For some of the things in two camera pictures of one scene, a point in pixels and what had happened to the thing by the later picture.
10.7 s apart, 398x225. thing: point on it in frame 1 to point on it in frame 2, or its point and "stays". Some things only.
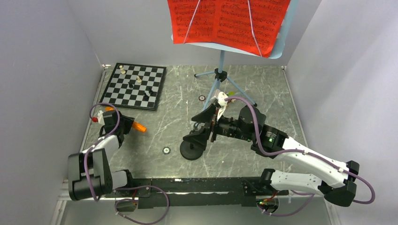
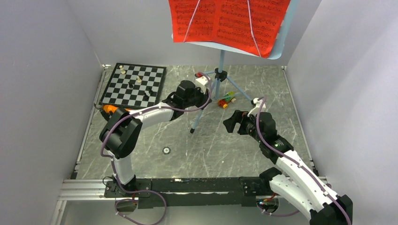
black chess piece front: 145,97 stays
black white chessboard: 134,86 stays
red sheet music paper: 252,26 stays
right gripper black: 199,138 to 239,116
